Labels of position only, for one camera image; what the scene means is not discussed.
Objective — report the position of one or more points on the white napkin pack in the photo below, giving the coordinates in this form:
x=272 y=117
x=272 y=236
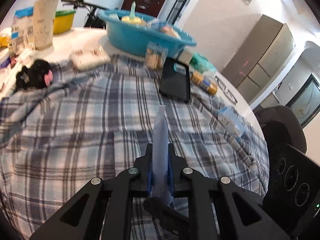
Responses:
x=89 y=58

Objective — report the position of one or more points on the yellow green lidded container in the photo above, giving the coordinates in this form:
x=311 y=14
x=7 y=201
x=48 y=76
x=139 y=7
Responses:
x=63 y=21

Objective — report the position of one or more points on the yellow baby cup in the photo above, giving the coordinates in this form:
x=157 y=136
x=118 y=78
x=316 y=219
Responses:
x=132 y=18

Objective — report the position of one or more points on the beige refrigerator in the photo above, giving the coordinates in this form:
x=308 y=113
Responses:
x=259 y=58

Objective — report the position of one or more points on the white marble tumbler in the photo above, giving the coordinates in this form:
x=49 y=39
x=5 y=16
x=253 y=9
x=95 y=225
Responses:
x=43 y=21

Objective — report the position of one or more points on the blue plastic basin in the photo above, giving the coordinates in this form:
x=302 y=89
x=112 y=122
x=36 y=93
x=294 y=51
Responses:
x=133 y=39

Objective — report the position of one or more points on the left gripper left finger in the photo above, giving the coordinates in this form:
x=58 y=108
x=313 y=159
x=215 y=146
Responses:
x=101 y=209

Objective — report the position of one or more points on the green wet wipes pack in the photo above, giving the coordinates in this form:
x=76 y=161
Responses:
x=202 y=64

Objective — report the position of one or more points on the yellow blue cigarette carton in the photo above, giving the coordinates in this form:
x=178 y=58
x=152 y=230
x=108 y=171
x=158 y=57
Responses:
x=209 y=86

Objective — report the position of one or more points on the clear cotton swab bag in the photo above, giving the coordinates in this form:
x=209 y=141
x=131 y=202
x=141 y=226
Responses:
x=155 y=56

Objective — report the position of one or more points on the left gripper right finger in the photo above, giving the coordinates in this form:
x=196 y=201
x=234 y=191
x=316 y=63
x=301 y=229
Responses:
x=217 y=208

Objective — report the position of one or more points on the blue tissue pack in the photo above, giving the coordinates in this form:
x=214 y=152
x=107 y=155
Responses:
x=231 y=121

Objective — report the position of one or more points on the blue white milk carton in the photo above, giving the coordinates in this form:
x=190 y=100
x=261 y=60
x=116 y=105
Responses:
x=22 y=33

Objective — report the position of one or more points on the white marble box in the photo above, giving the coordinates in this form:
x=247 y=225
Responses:
x=185 y=56

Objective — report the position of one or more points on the black eyeglasses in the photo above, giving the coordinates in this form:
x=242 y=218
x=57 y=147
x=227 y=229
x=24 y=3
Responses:
x=226 y=91

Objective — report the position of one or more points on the black plush toy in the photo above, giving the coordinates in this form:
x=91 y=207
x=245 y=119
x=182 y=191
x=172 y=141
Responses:
x=39 y=75

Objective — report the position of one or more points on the glass sliding door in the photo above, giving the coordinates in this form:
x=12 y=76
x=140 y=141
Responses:
x=177 y=10

